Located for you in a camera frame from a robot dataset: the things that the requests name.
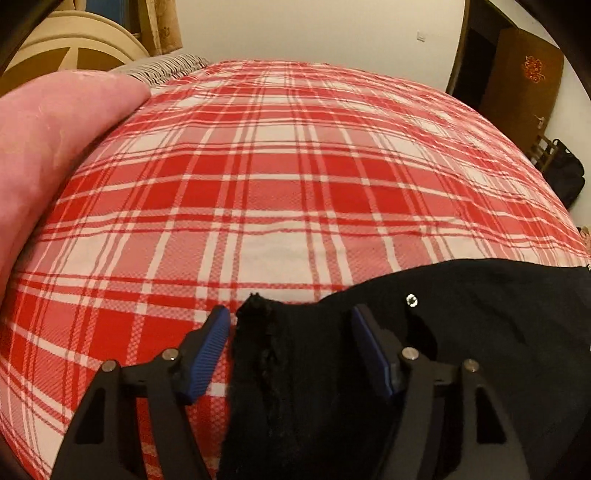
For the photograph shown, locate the black pants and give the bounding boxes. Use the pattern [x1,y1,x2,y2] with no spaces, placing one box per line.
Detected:
[217,260,590,479]

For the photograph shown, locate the black bag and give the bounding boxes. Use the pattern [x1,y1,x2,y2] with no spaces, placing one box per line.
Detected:
[543,139,585,210]

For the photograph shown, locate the wooden chair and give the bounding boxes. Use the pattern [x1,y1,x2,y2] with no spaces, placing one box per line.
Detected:
[528,135,556,173]

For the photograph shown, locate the pink folded blanket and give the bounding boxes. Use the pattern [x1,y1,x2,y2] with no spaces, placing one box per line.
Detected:
[1,70,151,291]

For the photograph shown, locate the red plaid bed sheet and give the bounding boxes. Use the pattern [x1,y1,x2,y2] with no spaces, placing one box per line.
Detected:
[1,61,587,479]

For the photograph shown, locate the brown wooden door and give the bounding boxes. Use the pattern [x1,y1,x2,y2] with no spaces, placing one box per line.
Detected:
[479,28,564,153]

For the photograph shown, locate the striped pillow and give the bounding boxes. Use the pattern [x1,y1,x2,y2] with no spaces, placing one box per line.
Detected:
[111,50,209,87]

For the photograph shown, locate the cream wooden headboard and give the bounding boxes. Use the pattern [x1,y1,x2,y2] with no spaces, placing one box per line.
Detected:
[1,10,149,94]

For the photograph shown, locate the beige patterned curtain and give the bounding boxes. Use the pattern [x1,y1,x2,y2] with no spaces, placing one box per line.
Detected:
[138,0,182,56]

